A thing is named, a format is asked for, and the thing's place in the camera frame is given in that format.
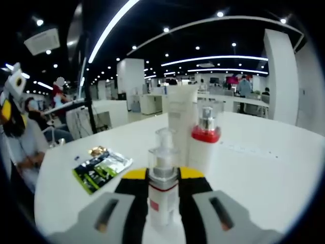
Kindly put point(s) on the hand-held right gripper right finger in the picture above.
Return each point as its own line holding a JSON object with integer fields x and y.
{"x": 218, "y": 218}

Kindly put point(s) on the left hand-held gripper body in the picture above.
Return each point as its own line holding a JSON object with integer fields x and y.
{"x": 16, "y": 84}

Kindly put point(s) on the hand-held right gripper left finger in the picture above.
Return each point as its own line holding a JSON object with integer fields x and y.
{"x": 106, "y": 218}

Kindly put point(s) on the green black skincare sachet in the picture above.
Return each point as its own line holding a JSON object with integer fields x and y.
{"x": 94, "y": 175}

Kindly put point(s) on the large red-collared skincare bottle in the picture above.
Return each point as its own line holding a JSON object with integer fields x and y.
{"x": 203, "y": 157}

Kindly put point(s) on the white blue skincare sachet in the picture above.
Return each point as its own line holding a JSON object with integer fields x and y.
{"x": 77, "y": 158}

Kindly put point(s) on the white skincare tube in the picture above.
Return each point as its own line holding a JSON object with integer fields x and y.
{"x": 177, "y": 114}

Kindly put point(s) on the red clothed figure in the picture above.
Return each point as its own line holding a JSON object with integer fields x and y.
{"x": 58, "y": 92}

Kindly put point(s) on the ceiling air conditioner unit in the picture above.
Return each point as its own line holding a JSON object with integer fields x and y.
{"x": 41, "y": 40}

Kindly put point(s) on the white framed display board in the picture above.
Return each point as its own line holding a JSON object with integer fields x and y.
{"x": 82, "y": 76}

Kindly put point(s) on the black tripod stand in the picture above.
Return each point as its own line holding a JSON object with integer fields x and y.
{"x": 89, "y": 106}

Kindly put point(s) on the long curved ceiling light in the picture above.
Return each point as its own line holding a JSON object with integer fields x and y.
{"x": 110, "y": 28}

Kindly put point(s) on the long white office desk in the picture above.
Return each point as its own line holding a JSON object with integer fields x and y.
{"x": 241, "y": 100}

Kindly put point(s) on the magenta board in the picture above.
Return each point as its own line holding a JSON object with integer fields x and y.
{"x": 232, "y": 80}

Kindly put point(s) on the straight ceiling light strip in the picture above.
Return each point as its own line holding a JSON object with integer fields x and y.
{"x": 215, "y": 57}
{"x": 228, "y": 69}

